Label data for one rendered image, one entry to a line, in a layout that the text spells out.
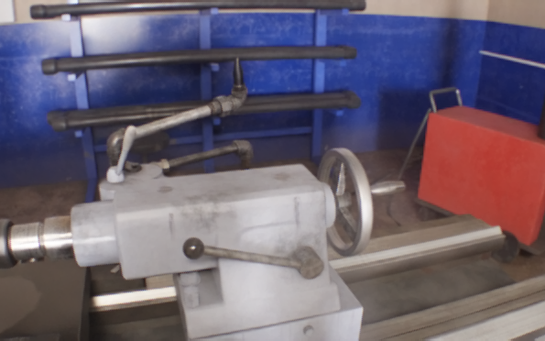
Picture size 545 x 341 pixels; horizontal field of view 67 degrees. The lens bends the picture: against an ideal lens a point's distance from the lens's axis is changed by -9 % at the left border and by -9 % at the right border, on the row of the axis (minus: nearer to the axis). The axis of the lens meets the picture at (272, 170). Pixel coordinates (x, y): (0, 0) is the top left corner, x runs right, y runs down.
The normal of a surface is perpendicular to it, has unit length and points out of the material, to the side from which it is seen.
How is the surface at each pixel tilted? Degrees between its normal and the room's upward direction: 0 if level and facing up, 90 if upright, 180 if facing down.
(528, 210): 90
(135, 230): 85
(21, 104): 90
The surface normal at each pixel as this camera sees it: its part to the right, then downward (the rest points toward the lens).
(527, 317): 0.18, -0.54
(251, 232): 0.29, 0.12
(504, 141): -0.80, 0.22
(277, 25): 0.29, 0.37
